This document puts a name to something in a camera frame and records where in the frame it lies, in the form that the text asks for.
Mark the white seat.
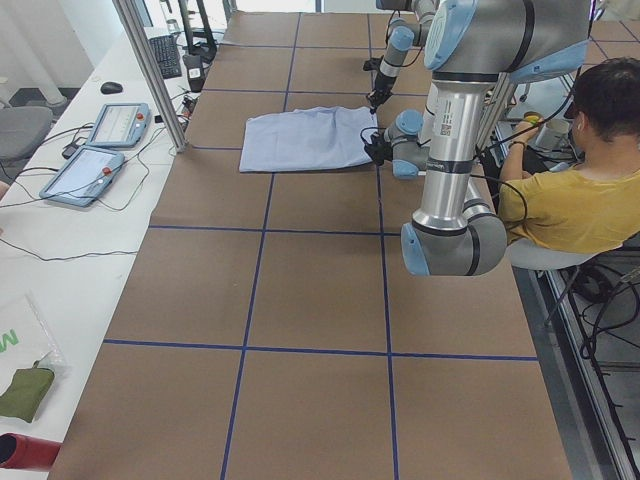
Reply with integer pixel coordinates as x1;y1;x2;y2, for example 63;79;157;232
505;237;621;329

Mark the grey office chair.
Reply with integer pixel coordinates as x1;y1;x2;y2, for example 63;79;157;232
1;106;53;162

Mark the blue teach pendant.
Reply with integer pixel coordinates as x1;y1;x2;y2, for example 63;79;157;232
86;103;150;149
39;146;125;207

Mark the black keyboard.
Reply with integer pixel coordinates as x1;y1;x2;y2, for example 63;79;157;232
148;35;182;79

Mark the lower blue teach pendant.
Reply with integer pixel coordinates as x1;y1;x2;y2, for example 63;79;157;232
39;146;125;207

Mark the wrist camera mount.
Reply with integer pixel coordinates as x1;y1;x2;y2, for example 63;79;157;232
363;57;382;71

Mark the black computer mouse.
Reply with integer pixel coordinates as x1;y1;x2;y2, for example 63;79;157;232
100;81;123;95

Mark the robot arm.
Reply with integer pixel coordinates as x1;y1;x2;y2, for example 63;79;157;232
367;1;591;276
363;0;440;114

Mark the brown paper table mat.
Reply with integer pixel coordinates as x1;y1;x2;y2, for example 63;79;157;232
51;13;571;479

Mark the person in yellow shirt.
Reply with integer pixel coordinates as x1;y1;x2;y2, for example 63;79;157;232
492;57;640;254

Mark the red cylinder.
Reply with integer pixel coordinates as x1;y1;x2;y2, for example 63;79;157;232
1;433;62;472

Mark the light blue striped shirt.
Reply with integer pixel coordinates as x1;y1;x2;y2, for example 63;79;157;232
239;106;378;173

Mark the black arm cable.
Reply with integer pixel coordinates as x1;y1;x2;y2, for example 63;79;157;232
358;126;531;231

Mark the green cloth pouch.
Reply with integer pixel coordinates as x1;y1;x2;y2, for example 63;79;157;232
1;367;55;423

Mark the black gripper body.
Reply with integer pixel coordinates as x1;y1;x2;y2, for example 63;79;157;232
364;141;391;164
372;73;395;98

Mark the aluminium frame post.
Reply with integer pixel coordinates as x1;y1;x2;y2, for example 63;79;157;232
112;0;187;153

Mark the upper blue teach pendant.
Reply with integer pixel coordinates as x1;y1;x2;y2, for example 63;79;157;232
86;103;150;149

